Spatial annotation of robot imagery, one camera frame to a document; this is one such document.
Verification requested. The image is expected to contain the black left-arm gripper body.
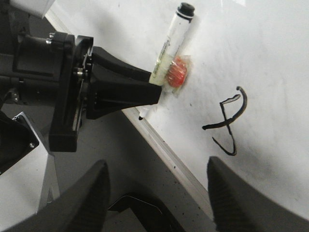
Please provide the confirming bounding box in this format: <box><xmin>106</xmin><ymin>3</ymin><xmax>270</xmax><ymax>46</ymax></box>
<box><xmin>13</xmin><ymin>31</ymin><xmax>94</xmax><ymax>152</ymax></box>

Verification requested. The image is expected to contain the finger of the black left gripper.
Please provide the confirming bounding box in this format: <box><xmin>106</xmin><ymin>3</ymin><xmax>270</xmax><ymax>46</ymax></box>
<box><xmin>86</xmin><ymin>72</ymin><xmax>161</xmax><ymax>119</ymax></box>
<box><xmin>92</xmin><ymin>46</ymin><xmax>151</xmax><ymax>82</ymax></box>

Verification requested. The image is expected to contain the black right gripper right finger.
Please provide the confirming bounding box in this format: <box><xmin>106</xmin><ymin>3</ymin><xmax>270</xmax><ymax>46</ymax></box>
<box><xmin>207</xmin><ymin>156</ymin><xmax>309</xmax><ymax>232</ymax></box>

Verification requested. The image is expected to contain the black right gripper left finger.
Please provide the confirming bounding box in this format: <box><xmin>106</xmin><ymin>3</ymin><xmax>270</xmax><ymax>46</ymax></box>
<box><xmin>6</xmin><ymin>159</ymin><xmax>111</xmax><ymax>232</ymax></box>

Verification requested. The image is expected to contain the white black whiteboard marker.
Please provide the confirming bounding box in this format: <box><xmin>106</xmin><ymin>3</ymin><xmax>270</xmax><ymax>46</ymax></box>
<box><xmin>138</xmin><ymin>2</ymin><xmax>196</xmax><ymax>121</ymax></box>

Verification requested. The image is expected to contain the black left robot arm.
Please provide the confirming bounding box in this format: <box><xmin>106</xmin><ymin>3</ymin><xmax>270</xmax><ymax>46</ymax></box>
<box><xmin>0</xmin><ymin>0</ymin><xmax>162</xmax><ymax>152</ymax></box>

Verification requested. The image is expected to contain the black bracket at bottom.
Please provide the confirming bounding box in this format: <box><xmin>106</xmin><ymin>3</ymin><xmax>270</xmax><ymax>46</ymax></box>
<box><xmin>108</xmin><ymin>192</ymin><xmax>185</xmax><ymax>232</ymax></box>

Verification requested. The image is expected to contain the white whiteboard with aluminium frame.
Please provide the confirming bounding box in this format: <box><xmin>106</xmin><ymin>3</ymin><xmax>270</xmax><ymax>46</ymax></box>
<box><xmin>44</xmin><ymin>0</ymin><xmax>309</xmax><ymax>227</ymax></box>

